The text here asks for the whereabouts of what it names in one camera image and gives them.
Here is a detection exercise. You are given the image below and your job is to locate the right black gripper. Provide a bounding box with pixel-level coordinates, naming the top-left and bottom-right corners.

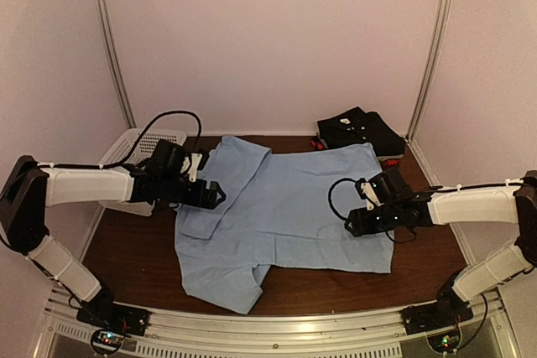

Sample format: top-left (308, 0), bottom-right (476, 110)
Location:
top-left (344, 201), bottom-right (402, 237)

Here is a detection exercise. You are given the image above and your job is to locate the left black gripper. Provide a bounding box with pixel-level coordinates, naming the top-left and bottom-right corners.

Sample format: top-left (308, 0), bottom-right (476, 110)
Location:
top-left (160, 173), bottom-right (227, 209)

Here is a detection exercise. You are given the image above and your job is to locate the grey shirt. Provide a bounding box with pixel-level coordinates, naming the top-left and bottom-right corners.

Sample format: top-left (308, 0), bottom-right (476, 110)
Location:
top-left (377, 153), bottom-right (404, 164)

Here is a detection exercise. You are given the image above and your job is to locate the light blue long sleeve shirt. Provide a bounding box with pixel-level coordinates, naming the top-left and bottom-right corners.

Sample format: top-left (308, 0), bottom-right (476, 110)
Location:
top-left (175, 136), bottom-right (394, 314)

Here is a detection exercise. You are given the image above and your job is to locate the white plastic laundry basket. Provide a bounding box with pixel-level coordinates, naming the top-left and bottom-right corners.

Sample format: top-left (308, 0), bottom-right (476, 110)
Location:
top-left (99, 128), bottom-right (187, 217)

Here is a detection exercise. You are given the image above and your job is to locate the black shirt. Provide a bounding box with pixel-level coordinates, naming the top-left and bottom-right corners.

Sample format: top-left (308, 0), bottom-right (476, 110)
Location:
top-left (317, 106), bottom-right (406, 158)

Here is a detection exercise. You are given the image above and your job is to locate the red plaid shirt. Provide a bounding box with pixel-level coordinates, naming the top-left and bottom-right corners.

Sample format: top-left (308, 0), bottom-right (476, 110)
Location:
top-left (310, 136), bottom-right (402, 169)

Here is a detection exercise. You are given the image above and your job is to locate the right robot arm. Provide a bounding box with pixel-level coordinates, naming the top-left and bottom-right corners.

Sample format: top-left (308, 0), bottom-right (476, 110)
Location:
top-left (343, 169), bottom-right (536, 326)

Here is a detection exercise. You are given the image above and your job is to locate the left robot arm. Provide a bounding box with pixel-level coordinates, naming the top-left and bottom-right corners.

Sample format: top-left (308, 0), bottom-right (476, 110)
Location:
top-left (1, 154), bottom-right (227, 328)

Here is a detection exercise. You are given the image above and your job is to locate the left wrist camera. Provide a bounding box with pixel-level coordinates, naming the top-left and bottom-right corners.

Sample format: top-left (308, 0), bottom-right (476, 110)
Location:
top-left (145, 139), bottom-right (209, 183)

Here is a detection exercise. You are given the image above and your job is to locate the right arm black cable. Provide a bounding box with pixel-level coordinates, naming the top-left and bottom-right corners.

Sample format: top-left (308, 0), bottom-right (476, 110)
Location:
top-left (327, 177), bottom-right (366, 221)

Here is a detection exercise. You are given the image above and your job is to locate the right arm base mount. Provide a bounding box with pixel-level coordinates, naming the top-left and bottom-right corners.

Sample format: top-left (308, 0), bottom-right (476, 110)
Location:
top-left (400, 302), bottom-right (473, 355)

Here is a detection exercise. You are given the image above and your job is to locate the front aluminium rail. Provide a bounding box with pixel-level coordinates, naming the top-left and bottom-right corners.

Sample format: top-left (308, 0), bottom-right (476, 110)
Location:
top-left (41, 284), bottom-right (517, 358)

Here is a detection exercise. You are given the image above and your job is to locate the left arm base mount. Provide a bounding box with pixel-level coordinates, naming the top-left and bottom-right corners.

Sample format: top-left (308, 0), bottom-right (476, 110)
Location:
top-left (76, 304), bottom-right (150, 355)

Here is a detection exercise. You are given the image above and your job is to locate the right aluminium frame post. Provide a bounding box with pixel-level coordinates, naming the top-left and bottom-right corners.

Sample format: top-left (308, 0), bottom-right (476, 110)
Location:
top-left (406, 0), bottom-right (453, 143)

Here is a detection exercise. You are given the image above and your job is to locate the aluminium frame post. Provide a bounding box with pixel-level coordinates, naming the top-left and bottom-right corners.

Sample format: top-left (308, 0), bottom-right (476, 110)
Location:
top-left (406, 0), bottom-right (453, 143)
top-left (95, 0), bottom-right (136, 128)

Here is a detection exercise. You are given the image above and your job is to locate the left aluminium frame post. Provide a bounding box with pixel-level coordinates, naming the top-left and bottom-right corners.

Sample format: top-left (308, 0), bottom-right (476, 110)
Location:
top-left (95, 0), bottom-right (136, 128)

